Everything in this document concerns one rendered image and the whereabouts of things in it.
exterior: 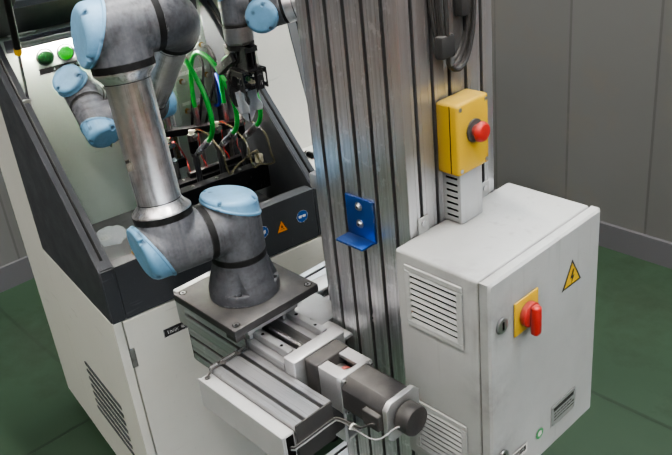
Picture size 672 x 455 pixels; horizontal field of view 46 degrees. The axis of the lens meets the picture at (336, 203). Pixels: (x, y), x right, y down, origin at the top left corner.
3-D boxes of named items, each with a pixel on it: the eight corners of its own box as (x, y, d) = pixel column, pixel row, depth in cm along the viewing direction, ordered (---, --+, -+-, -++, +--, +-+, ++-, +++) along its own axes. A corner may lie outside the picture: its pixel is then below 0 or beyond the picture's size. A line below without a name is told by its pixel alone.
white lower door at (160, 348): (171, 513, 239) (122, 324, 209) (168, 508, 241) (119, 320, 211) (344, 412, 271) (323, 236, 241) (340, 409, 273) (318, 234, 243)
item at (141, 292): (126, 319, 210) (113, 267, 203) (120, 312, 214) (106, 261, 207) (318, 236, 241) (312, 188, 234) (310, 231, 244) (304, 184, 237)
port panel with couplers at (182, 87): (187, 129, 261) (169, 35, 247) (182, 126, 263) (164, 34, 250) (222, 118, 267) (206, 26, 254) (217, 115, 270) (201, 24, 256)
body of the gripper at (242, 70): (244, 96, 199) (237, 49, 194) (227, 89, 205) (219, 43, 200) (270, 88, 203) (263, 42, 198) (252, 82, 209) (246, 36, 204)
